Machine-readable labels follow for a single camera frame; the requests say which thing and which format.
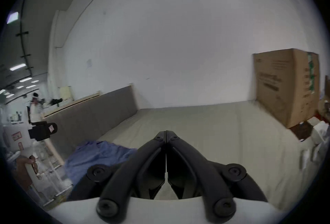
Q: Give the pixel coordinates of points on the blue shirt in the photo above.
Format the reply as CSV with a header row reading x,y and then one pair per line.
x,y
99,153

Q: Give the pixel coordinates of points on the person's left hand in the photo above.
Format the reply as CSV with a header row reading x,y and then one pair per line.
x,y
22,170

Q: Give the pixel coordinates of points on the large brown cardboard carton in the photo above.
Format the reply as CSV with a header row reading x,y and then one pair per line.
x,y
283,86

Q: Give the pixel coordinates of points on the grey padded headboard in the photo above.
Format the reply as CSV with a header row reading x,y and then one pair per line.
x,y
98,112

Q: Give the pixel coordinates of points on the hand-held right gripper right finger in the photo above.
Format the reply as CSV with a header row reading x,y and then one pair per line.
x,y
190,163

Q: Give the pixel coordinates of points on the bed with beige sheet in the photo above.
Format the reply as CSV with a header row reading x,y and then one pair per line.
x,y
219,127

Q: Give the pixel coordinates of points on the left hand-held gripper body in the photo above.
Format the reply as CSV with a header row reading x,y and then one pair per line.
x,y
15,137

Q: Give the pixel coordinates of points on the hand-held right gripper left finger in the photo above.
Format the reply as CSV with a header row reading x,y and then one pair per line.
x,y
144,163

